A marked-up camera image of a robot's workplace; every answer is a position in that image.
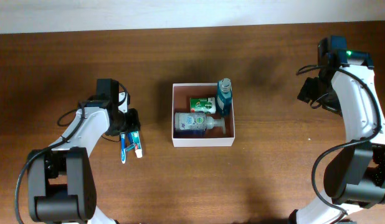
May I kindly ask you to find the black left camera cable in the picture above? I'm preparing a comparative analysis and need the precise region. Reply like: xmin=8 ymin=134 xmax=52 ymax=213
xmin=14 ymin=81 xmax=131 ymax=224

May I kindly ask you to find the dark blue Dettol foam bottle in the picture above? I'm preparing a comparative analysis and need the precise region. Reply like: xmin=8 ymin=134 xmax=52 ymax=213
xmin=173 ymin=112 xmax=227 ymax=136

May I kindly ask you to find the blue white toothbrush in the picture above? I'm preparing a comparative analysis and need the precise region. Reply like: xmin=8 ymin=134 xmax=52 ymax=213
xmin=120 ymin=133 xmax=126 ymax=164

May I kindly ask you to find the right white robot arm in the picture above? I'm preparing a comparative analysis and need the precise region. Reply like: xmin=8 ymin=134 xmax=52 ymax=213
xmin=288 ymin=47 xmax=385 ymax=223

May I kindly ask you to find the green white Dettol soap bar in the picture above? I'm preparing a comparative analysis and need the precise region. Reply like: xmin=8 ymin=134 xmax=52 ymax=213
xmin=190 ymin=97 xmax=216 ymax=114

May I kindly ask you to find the teal toothpaste tube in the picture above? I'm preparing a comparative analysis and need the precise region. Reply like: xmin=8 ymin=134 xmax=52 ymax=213
xmin=127 ymin=131 xmax=143 ymax=159

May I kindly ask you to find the white open cardboard box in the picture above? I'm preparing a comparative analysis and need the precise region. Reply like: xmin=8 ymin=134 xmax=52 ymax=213
xmin=171 ymin=83 xmax=235 ymax=147

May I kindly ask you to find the teal Listerine mouthwash bottle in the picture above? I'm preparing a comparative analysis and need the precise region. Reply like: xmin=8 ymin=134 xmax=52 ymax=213
xmin=216 ymin=78 xmax=232 ymax=116

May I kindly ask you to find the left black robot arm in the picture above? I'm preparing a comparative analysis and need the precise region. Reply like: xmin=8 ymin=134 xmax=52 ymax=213
xmin=20 ymin=78 xmax=142 ymax=223

